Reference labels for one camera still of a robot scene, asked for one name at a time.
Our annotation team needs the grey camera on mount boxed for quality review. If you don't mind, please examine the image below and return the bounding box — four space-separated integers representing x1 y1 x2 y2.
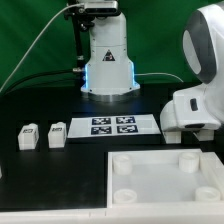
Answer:
79 0 119 15

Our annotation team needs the white obstacle wall block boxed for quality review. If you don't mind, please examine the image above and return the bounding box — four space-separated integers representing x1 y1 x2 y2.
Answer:
200 152 224 191

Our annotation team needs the black cable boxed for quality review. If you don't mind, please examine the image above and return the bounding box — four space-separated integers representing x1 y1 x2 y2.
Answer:
0 68 84 96

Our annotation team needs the white marker sheet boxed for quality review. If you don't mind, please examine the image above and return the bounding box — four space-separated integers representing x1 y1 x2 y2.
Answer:
68 114 160 138

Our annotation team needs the white square tabletop tray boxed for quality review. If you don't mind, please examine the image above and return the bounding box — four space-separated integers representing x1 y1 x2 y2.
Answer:
107 149 224 208

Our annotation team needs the white cable right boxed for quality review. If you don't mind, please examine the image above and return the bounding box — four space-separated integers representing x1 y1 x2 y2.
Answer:
134 72 184 83

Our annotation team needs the black camera stand pole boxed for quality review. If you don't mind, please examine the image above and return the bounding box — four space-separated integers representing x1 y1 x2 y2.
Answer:
64 7 94 68

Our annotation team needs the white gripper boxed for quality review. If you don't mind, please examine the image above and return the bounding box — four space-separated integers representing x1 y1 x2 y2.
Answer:
160 84 221 132

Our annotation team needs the white camera cable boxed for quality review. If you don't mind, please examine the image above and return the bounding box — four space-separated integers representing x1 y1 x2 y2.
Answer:
0 3 83 94

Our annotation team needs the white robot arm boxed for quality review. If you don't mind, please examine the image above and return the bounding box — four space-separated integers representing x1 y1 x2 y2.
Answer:
80 0 224 131

